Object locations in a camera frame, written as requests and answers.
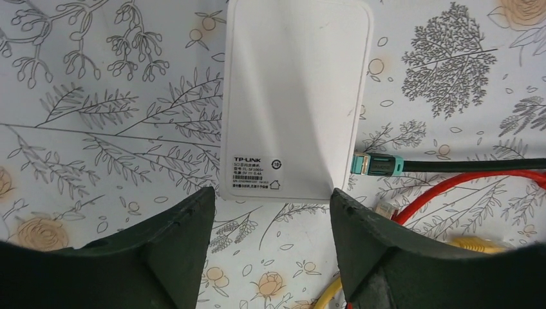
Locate floral table mat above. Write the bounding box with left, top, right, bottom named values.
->
left=1, top=1, right=545, bottom=308

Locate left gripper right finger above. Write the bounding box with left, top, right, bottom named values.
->
left=330, top=189, right=545, bottom=308

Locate yellow cable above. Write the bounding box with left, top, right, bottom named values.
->
left=313, top=236, right=509, bottom=309

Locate black cable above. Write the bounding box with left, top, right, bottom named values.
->
left=350, top=153, right=546, bottom=177

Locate red ethernet cable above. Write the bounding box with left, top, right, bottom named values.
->
left=375, top=169, right=546, bottom=226

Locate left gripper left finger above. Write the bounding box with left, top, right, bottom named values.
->
left=1, top=187, right=216, bottom=308

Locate white small switch box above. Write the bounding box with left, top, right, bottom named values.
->
left=219, top=1, right=373, bottom=203

